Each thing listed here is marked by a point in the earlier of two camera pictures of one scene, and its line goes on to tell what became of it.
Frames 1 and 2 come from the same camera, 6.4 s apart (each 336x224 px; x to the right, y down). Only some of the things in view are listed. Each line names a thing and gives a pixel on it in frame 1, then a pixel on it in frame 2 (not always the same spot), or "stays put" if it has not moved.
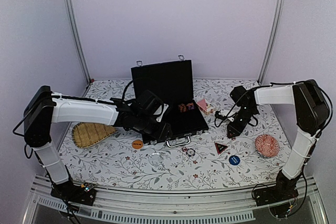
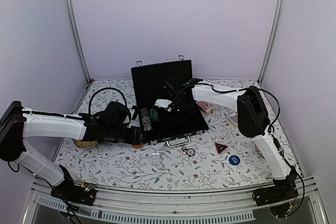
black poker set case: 172,82 stays put
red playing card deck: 207,108 stays put
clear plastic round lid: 156,159 stays put
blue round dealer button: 234,160 stays put
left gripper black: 161,134 to 134,138
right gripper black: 236,130 to 177,117
